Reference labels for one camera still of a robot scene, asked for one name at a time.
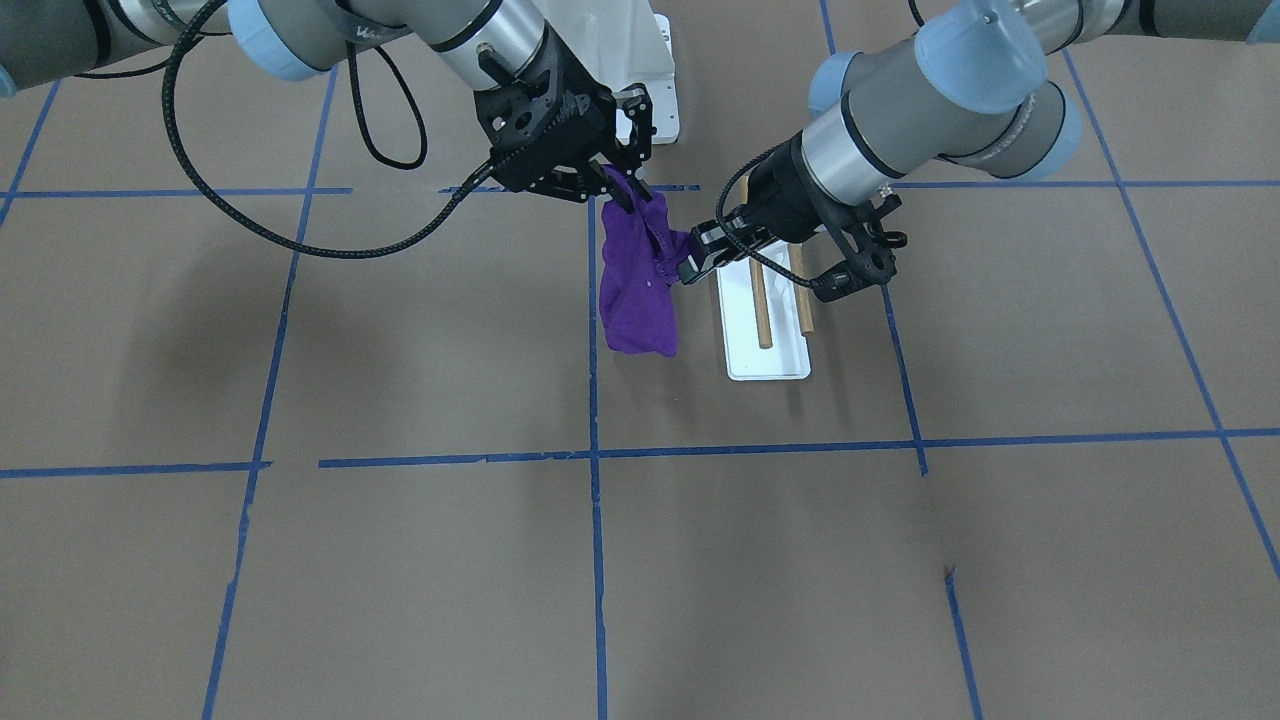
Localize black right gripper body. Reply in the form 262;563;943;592
475;29;641;201

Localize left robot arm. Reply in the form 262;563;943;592
678;1;1277;302

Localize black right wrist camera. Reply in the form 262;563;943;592
474;70;572;192

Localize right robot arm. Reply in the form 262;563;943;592
1;1;654;210

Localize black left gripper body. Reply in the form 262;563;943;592
724;135;833;256

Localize purple towel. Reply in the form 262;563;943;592
599;164;692;357

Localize black braided cable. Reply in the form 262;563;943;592
161;0;500;259

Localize white towel rack base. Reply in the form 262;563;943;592
716;259;812;380

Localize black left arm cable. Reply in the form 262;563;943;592
716;150;831;291

